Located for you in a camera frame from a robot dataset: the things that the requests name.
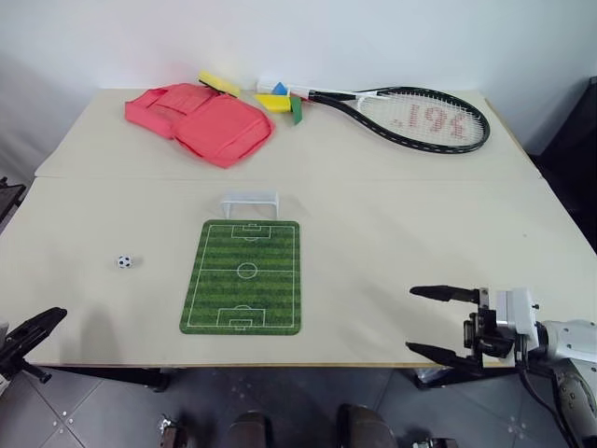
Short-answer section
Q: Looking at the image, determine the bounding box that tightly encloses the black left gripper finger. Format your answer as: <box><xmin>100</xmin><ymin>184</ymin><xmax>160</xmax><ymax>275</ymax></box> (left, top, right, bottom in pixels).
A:
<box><xmin>5</xmin><ymin>306</ymin><xmax>68</xmax><ymax>347</ymax></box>
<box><xmin>18</xmin><ymin>357</ymin><xmax>53</xmax><ymax>385</ymax></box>

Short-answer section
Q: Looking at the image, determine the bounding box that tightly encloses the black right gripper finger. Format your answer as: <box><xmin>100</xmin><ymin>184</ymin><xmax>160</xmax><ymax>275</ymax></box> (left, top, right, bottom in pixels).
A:
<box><xmin>409</xmin><ymin>285</ymin><xmax>481</xmax><ymax>305</ymax></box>
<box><xmin>405</xmin><ymin>341</ymin><xmax>484</xmax><ymax>375</ymax></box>

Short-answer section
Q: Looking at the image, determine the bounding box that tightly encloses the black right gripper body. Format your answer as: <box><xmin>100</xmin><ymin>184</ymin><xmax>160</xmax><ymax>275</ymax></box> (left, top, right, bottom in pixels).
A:
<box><xmin>462</xmin><ymin>287</ymin><xmax>515</xmax><ymax>364</ymax></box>

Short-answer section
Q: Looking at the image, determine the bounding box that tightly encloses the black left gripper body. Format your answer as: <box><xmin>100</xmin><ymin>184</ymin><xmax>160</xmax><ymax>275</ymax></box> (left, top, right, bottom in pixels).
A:
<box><xmin>0</xmin><ymin>338</ymin><xmax>25</xmax><ymax>377</ymax></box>

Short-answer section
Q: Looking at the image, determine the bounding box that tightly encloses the green soccer field mat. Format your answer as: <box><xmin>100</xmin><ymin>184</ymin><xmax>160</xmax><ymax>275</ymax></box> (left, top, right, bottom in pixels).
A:
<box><xmin>179</xmin><ymin>219</ymin><xmax>303</xmax><ymax>337</ymax></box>

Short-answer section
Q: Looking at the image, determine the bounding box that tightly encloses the dark rounded shape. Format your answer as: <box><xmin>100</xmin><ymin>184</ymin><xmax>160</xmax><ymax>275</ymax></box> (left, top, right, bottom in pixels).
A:
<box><xmin>227</xmin><ymin>410</ymin><xmax>274</xmax><ymax>448</ymax></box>
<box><xmin>336</xmin><ymin>402</ymin><xmax>398</xmax><ymax>448</ymax></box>

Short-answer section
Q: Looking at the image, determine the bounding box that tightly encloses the black stand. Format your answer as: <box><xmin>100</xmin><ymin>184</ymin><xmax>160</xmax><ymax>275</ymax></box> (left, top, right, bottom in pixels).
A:
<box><xmin>0</xmin><ymin>175</ymin><xmax>27</xmax><ymax>231</ymax></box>

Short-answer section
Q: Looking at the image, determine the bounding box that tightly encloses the black and white tennis racket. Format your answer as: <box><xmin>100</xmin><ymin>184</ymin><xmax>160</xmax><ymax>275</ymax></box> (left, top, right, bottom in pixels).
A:
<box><xmin>255</xmin><ymin>77</ymin><xmax>493</xmax><ymax>154</ymax></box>

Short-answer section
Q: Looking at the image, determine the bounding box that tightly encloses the white miniature goal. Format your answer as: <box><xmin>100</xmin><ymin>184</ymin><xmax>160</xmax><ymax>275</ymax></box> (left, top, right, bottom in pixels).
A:
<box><xmin>219</xmin><ymin>188</ymin><xmax>283</xmax><ymax>219</ymax></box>

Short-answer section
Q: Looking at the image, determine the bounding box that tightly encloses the yellow wedge block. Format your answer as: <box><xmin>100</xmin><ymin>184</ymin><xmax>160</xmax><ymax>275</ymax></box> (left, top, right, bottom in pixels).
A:
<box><xmin>253</xmin><ymin>92</ymin><xmax>293</xmax><ymax>115</ymax></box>

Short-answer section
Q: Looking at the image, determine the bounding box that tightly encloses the pink fabric bag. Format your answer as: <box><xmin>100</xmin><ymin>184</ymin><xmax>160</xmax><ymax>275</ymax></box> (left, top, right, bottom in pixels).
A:
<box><xmin>124</xmin><ymin>82</ymin><xmax>277</xmax><ymax>171</ymax></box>

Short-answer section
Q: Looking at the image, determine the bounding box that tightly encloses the yellow sponge block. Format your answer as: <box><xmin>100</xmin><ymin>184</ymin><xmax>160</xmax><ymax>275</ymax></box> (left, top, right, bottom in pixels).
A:
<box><xmin>197</xmin><ymin>70</ymin><xmax>243</xmax><ymax>99</ymax></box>

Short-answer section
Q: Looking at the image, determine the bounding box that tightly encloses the black table frame bar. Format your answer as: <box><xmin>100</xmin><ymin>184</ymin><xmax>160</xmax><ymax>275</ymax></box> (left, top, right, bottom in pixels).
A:
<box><xmin>411</xmin><ymin>365</ymin><xmax>520</xmax><ymax>391</ymax></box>
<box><xmin>45</xmin><ymin>365</ymin><xmax>172</xmax><ymax>394</ymax></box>

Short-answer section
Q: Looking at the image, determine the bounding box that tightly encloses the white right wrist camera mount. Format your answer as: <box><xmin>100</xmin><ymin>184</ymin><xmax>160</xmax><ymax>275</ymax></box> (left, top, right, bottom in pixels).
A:
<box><xmin>494</xmin><ymin>287</ymin><xmax>539</xmax><ymax>338</ymax></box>

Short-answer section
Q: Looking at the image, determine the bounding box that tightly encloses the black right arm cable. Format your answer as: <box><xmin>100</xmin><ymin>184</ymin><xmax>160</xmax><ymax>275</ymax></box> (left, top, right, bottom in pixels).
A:
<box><xmin>514</xmin><ymin>340</ymin><xmax>577</xmax><ymax>448</ymax></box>

